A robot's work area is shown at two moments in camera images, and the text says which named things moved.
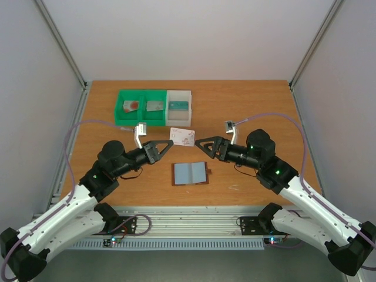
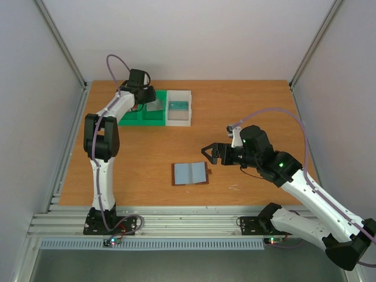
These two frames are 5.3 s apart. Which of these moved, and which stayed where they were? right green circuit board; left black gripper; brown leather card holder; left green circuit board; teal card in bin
Moved: left black gripper
Stayed: left green circuit board; brown leather card holder; teal card in bin; right green circuit board
